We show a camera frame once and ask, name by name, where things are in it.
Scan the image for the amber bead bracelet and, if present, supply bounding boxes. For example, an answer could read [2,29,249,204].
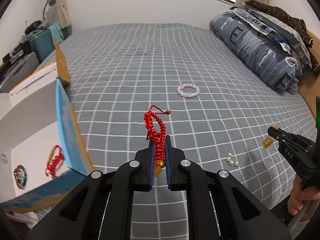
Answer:
[262,136,275,149]

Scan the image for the red cord bracelet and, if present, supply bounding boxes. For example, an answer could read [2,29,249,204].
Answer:
[144,106,172,178]
[45,144,65,179]

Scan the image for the white bead bracelet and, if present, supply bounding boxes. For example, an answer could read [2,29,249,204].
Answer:
[177,84,200,98]

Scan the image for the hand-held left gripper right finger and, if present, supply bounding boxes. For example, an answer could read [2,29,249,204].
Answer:
[165,135,293,240]

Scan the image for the teal suitcase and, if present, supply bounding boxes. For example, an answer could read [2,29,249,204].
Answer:
[29,23,64,64]

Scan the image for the person's right hand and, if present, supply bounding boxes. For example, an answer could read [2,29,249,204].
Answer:
[287,174,320,215]

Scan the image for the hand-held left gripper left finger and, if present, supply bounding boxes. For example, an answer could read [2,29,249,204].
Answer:
[27,135,157,240]

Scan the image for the grey checked pillow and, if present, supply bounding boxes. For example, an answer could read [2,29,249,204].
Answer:
[240,2,312,68]

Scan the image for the grey suitcase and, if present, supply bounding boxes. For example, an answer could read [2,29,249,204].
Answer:
[0,51,40,93]

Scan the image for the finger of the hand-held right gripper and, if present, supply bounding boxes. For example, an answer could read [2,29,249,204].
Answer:
[275,140,316,178]
[267,126,315,153]

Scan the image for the multicolour bead bracelet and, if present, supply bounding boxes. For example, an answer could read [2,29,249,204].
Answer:
[14,164,27,189]

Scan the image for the grey checked bed sheet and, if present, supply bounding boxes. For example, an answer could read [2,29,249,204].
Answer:
[37,23,317,240]

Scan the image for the wooden headboard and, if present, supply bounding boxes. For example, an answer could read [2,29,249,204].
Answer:
[297,30,320,120]

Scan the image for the blue-grey printed folded quilt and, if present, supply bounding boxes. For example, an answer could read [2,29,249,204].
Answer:
[209,12,302,95]

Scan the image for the dark cluttered devices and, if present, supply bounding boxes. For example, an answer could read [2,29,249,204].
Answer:
[0,44,30,68]

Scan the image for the black bag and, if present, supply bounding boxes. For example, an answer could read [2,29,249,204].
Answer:
[24,20,50,34]

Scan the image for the blue and yellow cardboard box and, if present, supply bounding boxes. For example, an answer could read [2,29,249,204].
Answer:
[0,37,94,214]

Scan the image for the brown patterned blanket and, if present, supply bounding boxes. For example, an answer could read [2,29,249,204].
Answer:
[245,0,320,77]

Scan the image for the blue desk lamp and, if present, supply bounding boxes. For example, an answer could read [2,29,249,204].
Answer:
[42,0,56,22]

